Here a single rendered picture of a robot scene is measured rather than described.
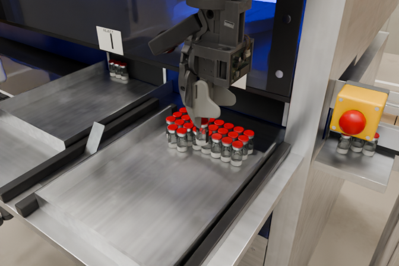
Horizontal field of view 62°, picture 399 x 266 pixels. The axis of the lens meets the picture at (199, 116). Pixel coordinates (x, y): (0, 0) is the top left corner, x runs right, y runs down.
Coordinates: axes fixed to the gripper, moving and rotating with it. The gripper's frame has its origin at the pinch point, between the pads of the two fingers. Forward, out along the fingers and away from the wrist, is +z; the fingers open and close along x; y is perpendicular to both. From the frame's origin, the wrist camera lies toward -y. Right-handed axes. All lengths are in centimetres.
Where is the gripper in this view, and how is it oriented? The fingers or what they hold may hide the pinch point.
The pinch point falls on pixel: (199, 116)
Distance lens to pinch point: 56.0
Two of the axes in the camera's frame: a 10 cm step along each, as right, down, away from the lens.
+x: 5.6, -4.3, 7.1
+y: 8.3, 2.9, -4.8
